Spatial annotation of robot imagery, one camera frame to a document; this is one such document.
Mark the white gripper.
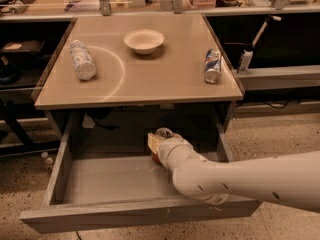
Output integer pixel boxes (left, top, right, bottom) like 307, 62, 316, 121
148, 133, 194, 171

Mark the red coke can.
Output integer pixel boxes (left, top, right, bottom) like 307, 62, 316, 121
152, 128, 174, 164

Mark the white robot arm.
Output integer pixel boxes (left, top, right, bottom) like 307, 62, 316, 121
148, 133, 320, 212

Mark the grey cabinet with tan top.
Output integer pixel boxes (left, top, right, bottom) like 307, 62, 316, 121
31, 13, 245, 158

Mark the grey open top drawer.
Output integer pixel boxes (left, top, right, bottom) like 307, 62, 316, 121
20, 112, 261, 234

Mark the blue silver can lying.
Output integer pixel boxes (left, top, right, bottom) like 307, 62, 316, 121
204, 49, 221, 84

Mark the white paper bowl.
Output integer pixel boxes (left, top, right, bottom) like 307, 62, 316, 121
124, 29, 164, 55

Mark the small clear bottle on floor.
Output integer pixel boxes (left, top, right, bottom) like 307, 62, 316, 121
41, 152, 54, 172

